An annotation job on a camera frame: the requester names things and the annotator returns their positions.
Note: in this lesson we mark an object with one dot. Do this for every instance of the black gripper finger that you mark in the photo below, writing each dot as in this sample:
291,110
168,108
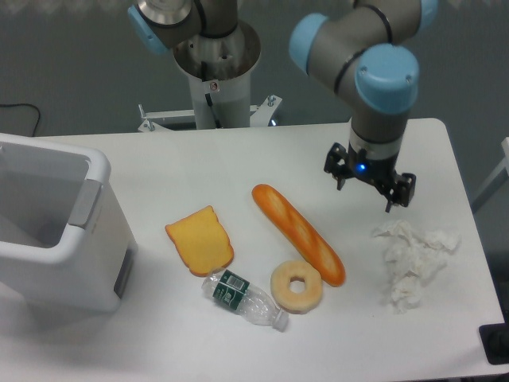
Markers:
337,164
401,191

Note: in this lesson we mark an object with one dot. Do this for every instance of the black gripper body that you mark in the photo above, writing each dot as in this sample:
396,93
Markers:
374,162

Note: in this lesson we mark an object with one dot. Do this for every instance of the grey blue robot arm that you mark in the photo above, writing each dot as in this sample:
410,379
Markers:
361,59

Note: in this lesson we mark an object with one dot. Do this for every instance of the second grey blue robot arm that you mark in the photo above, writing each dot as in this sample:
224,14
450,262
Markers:
162,25

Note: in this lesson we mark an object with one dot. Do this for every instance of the white trash can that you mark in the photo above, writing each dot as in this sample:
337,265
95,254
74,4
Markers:
64,237

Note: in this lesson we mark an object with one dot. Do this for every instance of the crumpled white tissue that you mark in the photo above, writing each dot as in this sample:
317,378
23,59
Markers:
413,258

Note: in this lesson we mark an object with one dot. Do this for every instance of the orange baguette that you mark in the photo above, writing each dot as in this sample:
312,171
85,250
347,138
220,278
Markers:
300,233

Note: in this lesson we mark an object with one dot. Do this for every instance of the beige donut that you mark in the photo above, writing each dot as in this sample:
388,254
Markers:
296,286

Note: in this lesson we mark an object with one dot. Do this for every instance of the yellow toast slice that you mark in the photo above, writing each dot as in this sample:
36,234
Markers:
201,242

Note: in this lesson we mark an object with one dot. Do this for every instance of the clear plastic bottle green label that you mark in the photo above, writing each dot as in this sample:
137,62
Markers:
234,293

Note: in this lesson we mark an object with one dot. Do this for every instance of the black device at table edge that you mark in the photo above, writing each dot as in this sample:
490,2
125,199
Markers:
494,339

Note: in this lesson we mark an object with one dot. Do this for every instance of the white frame at right edge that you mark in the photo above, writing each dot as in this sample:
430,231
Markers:
493,182

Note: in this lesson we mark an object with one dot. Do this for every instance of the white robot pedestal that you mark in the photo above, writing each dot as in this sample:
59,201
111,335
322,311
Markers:
219,79

